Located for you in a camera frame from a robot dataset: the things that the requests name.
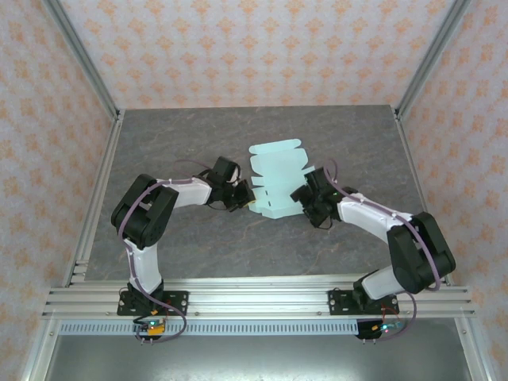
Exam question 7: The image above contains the light blue paper box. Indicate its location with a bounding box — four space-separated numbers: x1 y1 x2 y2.
248 138 318 221

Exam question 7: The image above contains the right circuit board blue light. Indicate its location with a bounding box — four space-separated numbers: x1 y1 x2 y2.
371 319 406 338

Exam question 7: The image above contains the left circuit board yellow connector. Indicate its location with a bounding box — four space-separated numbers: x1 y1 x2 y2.
133 317 167 339

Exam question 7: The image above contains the grey metal sheet panel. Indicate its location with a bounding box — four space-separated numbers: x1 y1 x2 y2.
23 317 493 381

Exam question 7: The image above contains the aluminium cross rail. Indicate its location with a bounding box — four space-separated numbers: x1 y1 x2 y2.
41 277 477 319

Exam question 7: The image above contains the aluminium right side rail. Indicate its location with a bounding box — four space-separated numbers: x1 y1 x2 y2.
392 106 456 287

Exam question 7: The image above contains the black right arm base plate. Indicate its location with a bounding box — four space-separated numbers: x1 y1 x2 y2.
328 289 400 317

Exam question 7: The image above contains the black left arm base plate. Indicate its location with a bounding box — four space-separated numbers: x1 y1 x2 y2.
117 290 190 317

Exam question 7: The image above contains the slotted grey cable duct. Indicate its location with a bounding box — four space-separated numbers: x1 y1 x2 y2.
59 320 360 337

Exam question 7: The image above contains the aluminium left side rail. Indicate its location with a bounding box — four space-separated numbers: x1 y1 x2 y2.
61 109 126 287

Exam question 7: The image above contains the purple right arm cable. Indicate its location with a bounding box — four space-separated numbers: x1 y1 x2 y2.
323 158 442 342

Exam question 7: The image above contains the aluminium right frame post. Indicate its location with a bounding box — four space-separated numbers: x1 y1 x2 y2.
394 0 473 121

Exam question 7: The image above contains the aluminium frame post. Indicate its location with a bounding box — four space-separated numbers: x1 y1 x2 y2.
394 0 473 121
41 0 121 120

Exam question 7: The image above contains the aluminium left frame post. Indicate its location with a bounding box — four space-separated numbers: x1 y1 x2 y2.
41 0 121 120

